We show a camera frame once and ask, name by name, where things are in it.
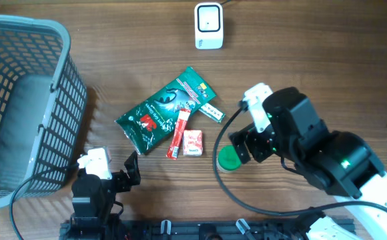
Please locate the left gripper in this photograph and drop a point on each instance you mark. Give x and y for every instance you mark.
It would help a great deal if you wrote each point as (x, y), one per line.
(119, 177)

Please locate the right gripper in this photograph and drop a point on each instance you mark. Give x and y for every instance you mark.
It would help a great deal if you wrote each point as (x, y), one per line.
(261, 150)

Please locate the green lid spice jar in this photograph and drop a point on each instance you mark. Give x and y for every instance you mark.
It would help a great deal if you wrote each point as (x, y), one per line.
(228, 160)

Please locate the small green white box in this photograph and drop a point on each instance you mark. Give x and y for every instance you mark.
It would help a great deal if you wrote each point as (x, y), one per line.
(212, 112)

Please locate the green 3M gloves package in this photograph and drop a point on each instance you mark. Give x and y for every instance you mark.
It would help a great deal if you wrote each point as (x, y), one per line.
(151, 121)

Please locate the red white small carton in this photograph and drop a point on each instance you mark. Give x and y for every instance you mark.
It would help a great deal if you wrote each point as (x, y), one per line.
(192, 143)

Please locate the red stick sachet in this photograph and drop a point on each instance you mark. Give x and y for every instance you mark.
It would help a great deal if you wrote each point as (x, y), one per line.
(180, 125)

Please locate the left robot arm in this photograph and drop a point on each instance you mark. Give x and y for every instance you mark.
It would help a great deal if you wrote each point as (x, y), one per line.
(93, 200)

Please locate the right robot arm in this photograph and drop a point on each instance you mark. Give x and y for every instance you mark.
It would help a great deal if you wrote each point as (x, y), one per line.
(340, 163)

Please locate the white barcode scanner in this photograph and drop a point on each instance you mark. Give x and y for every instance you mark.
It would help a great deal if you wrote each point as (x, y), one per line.
(209, 25)

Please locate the grey plastic shopping basket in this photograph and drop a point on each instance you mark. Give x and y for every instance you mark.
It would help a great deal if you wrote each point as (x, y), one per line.
(42, 102)

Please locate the black mounting rail base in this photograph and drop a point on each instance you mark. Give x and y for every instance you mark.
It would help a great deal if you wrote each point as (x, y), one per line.
(270, 229)

